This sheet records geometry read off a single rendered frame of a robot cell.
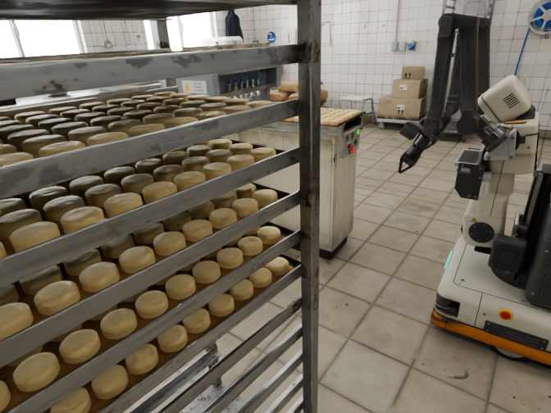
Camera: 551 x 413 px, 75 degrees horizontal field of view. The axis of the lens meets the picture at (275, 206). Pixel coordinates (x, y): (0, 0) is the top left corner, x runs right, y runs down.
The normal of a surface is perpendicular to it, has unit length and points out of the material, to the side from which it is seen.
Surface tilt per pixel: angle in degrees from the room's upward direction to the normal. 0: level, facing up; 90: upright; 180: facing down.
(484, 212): 90
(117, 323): 0
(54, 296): 0
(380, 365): 0
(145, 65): 90
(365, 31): 90
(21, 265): 90
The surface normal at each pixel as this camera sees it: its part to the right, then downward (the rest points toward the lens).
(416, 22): -0.59, 0.37
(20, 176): 0.75, 0.25
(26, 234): -0.04, -0.90
